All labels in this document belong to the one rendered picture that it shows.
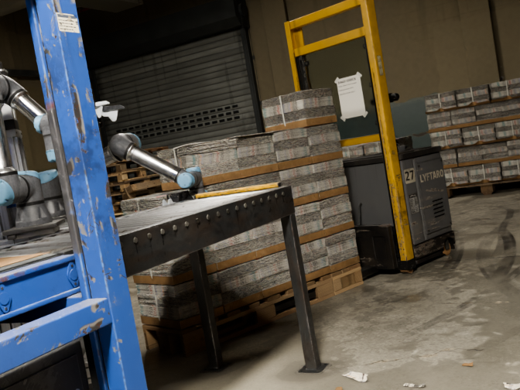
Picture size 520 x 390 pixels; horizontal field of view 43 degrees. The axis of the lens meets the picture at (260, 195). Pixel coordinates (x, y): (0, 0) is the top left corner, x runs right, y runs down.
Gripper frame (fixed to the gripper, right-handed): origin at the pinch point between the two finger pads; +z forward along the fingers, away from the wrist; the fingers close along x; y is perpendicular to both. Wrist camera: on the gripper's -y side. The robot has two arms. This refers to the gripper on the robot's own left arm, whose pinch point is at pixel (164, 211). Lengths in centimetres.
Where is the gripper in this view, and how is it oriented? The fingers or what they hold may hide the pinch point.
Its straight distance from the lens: 308.9
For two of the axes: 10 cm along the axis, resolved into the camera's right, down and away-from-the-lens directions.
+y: -1.7, -9.8, -0.7
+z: -4.6, 1.4, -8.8
